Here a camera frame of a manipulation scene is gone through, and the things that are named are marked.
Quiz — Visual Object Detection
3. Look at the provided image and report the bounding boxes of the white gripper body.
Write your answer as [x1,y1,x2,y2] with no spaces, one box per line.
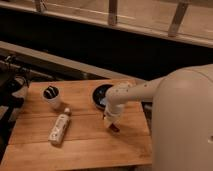
[104,107,122,128]

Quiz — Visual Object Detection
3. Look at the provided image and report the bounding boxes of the small red pepper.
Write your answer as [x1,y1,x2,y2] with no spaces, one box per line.
[110,124,120,132]

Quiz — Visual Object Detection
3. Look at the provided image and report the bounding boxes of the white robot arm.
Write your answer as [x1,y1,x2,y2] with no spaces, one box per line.
[104,64,213,171]

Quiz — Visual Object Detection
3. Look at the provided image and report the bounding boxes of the blue cloth in bowl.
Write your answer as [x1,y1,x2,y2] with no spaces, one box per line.
[100,97,107,106]

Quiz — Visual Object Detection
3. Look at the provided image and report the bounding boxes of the dark round bowl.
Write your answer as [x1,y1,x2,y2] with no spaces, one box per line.
[92,84,112,110]

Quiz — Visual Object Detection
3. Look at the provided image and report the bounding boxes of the white cup with dark contents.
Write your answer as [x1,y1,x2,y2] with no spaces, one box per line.
[43,86,61,109]

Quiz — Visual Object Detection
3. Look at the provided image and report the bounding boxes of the black equipment with cables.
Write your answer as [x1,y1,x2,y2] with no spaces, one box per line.
[0,55,29,161]

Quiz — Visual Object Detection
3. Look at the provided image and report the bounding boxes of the metal window rail frame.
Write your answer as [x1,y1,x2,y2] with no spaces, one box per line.
[0,0,213,48]

